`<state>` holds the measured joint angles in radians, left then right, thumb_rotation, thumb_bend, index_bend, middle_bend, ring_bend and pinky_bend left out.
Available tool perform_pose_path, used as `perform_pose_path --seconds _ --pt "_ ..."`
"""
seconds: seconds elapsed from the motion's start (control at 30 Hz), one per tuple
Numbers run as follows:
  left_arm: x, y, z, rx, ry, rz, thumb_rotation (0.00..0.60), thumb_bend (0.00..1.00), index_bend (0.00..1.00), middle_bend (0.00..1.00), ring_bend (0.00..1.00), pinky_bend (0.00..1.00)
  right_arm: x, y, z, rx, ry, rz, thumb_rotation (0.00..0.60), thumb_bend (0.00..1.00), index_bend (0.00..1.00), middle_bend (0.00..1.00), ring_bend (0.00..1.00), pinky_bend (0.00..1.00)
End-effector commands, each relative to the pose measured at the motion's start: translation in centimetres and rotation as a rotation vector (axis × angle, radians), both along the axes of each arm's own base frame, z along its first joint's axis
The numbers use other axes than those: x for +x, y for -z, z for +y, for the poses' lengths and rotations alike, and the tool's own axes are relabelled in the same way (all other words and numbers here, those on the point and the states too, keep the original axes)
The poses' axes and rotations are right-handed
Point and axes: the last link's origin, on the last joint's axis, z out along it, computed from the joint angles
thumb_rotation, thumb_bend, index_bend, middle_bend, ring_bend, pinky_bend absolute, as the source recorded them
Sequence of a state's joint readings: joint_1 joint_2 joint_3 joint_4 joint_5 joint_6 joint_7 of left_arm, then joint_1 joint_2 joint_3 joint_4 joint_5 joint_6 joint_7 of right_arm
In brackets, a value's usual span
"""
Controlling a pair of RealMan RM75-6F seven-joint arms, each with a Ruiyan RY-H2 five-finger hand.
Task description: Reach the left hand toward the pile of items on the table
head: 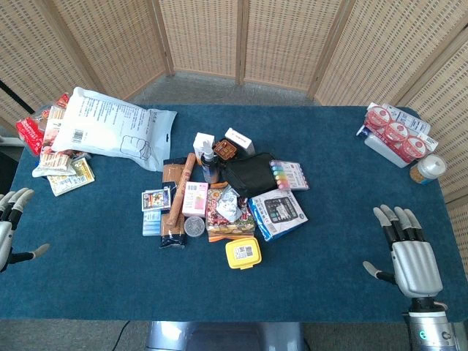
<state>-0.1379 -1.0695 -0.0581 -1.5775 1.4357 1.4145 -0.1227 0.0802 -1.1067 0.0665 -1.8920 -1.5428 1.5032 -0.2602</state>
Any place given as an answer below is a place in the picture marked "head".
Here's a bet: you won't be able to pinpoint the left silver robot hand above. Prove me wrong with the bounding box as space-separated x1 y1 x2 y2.
0 187 50 273

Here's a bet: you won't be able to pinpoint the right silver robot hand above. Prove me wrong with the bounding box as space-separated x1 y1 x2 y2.
362 204 444 298

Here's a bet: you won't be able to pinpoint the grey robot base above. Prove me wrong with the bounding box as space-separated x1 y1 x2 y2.
144 320 306 351

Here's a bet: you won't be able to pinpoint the calculator box blue white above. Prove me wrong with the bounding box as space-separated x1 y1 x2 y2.
247 188 309 243

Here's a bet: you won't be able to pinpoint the blue card packs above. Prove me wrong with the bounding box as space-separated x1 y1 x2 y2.
140 186 173 213

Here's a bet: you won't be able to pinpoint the yellow plastic lunch box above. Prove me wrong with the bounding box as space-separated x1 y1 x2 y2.
224 236 263 271

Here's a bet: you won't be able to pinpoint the pink white small box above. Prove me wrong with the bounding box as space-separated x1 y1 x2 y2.
181 181 209 219

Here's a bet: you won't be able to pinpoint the white rectangular box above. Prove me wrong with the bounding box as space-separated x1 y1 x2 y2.
224 127 256 156

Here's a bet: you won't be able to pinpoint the tall white carton box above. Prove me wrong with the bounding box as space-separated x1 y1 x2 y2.
192 132 216 165

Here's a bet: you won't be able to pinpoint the brown patterned square box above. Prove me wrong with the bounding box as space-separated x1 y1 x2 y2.
211 138 238 162

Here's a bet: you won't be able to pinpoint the white wafer snack packet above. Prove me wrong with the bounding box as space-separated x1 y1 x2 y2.
31 150 74 178

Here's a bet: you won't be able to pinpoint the yellow snack packets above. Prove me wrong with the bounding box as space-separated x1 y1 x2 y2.
46 156 96 197

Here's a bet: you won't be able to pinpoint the cotton swab round jar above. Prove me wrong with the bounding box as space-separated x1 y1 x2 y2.
409 154 448 185

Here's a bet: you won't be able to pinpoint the red snack packet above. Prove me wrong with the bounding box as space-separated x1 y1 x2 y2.
15 116 47 157

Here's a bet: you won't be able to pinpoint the pink white snack packet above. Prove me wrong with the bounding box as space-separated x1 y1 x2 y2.
40 105 67 154

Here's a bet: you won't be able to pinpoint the red white cup pack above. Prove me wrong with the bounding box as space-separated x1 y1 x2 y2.
363 102 439 164

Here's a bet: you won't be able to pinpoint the white blue printed carton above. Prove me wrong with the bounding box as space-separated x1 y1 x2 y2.
380 103 432 136

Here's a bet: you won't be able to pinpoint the light blue tissue pack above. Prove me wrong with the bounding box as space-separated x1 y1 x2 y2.
141 210 162 237

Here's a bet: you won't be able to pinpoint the large white plastic bag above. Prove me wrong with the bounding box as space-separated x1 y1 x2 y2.
50 86 178 173

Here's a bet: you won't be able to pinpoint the coloured highlighter pen set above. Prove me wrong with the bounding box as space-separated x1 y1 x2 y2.
268 159 311 192

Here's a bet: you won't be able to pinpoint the brown dark long packet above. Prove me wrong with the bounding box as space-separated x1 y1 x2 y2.
159 157 191 250

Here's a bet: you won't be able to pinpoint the blue felt table cloth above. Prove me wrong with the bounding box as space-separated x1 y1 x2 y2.
0 105 468 323

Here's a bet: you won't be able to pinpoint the black zip pouch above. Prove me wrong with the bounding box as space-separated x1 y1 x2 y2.
220 152 279 199

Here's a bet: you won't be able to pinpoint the round grey metal tin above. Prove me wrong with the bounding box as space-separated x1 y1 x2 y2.
184 215 205 239

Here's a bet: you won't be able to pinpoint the colourful red snack bag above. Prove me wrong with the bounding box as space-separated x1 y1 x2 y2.
205 186 257 243

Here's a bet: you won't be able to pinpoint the crumpled silver foil packet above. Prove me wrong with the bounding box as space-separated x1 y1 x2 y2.
215 185 243 223

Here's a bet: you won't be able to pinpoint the dark spray bottle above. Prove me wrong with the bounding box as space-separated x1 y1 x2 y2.
199 141 220 184

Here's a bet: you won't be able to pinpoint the woven wooden folding screen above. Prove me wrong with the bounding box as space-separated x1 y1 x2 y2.
0 0 468 286

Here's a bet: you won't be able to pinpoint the black cable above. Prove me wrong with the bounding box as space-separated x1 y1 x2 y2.
107 320 131 351

